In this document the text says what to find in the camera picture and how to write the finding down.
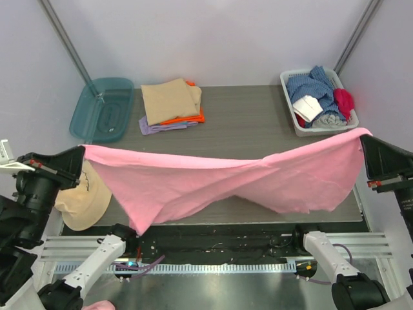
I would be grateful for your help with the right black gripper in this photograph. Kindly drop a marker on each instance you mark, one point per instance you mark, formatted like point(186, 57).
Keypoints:
point(390, 180)

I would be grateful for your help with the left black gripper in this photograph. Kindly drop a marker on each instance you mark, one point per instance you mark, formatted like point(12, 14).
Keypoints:
point(49, 171)

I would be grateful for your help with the pink t shirt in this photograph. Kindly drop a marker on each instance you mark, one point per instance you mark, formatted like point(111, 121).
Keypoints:
point(157, 188)

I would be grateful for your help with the lavender t shirt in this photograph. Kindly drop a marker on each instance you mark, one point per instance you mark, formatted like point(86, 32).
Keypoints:
point(147, 129)

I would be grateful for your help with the beige t shirt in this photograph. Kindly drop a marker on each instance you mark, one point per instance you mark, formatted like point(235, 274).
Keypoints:
point(171, 100)

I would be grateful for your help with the orange t shirt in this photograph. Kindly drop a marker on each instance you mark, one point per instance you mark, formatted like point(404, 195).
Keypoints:
point(184, 120)

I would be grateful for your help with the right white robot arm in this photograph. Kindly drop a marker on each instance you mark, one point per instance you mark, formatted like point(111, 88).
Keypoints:
point(351, 289)

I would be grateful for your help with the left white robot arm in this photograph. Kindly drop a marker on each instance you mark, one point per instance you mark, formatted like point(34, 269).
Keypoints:
point(17, 285)

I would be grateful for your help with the beige crumpled cloth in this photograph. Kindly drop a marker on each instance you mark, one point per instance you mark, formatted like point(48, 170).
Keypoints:
point(84, 206)

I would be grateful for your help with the white plastic basket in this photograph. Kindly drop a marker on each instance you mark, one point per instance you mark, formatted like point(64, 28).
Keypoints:
point(352, 123)

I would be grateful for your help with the teal plastic bin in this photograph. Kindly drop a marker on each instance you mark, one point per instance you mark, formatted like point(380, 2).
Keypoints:
point(103, 110)

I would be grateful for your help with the grey cloth in basket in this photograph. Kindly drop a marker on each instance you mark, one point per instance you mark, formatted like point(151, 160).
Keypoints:
point(329, 121)

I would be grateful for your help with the magenta cloth in basket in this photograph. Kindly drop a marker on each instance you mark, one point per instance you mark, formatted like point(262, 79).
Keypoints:
point(344, 102)

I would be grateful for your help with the red cloth in basket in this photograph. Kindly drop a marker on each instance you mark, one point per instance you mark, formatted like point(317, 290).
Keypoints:
point(300, 121)

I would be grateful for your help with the white cloth in basket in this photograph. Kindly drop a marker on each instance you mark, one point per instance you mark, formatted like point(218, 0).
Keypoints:
point(307, 108)

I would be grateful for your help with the blue checked shirt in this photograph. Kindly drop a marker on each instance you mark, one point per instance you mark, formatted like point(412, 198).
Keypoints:
point(315, 84)

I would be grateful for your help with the pink cloth at bottom edge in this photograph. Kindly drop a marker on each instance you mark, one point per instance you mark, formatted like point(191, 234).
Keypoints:
point(101, 305)

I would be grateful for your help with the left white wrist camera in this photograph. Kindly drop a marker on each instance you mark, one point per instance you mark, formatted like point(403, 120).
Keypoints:
point(8, 163)

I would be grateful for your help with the aluminium rail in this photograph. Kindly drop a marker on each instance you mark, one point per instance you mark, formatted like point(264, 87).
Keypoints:
point(78, 248)

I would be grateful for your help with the right aluminium frame post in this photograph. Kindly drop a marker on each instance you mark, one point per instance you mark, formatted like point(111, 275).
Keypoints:
point(361, 27)

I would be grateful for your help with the aluminium frame post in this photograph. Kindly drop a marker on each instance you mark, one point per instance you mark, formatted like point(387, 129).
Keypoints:
point(361, 27)
point(56, 23)

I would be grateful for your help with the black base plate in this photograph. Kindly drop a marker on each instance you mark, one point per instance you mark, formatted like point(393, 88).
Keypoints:
point(275, 230)

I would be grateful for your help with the left aluminium frame post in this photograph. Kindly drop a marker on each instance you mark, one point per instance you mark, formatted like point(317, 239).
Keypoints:
point(56, 23)

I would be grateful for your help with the white slotted cable duct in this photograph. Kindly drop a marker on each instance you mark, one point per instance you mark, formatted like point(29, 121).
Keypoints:
point(289, 267)

